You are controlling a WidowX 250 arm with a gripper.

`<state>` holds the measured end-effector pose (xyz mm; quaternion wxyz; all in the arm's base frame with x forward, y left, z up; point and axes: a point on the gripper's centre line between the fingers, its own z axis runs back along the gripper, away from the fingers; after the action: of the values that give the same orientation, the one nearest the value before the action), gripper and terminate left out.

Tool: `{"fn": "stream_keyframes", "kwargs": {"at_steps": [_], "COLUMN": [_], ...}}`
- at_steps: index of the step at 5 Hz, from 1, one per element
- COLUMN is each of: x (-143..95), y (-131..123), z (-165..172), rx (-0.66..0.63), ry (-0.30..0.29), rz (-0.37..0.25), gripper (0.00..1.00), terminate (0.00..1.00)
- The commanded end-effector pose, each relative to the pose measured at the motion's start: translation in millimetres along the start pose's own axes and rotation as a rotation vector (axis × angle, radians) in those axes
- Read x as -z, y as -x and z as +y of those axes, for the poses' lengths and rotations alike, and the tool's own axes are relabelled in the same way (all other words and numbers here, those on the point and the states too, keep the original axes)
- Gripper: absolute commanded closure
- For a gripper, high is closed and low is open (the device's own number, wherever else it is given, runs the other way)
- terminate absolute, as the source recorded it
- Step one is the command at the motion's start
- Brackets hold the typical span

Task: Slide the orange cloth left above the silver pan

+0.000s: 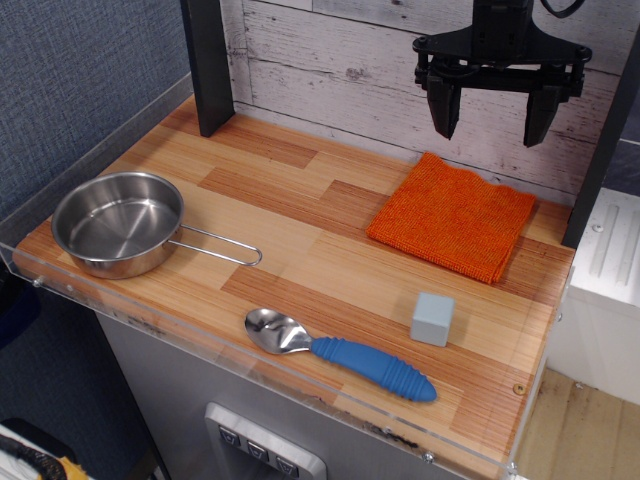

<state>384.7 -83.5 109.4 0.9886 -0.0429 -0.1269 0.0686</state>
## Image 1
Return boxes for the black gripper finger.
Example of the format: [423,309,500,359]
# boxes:
[523,87,568,147]
[427,76,461,139]

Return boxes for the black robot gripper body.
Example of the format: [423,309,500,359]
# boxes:
[413,1,592,99]

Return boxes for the orange woven cloth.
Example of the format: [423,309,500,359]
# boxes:
[366,152,536,284]

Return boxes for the silver metal pan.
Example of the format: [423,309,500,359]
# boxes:
[51,171,263,279]

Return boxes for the grey cube block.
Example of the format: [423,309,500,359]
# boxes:
[410,292,455,347]

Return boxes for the white ribbed side unit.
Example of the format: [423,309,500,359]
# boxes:
[547,188,639,404]

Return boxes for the silver cabinet with dispenser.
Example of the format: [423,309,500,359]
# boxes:
[99,313,505,479]

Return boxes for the yellow black object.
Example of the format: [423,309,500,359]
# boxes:
[1,435,89,480]

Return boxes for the black right post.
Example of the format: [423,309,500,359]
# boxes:
[561,31,639,249]

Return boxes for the blue handled metal spoon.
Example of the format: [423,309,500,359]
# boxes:
[245,308,437,402]

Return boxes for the clear acrylic guard rail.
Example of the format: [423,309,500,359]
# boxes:
[1,69,582,479]

